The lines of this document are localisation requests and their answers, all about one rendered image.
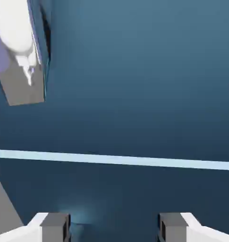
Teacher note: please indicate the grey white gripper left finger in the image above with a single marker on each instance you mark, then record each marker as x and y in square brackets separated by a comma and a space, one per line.
[52, 228]

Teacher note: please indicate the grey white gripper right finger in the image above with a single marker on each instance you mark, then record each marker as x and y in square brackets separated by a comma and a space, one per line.
[174, 228]

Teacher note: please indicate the blue cabinet door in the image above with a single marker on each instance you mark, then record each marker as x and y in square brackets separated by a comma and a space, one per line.
[125, 189]
[137, 75]

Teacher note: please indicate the blue painted cabinet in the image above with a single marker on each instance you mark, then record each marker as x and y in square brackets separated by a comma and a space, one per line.
[114, 160]

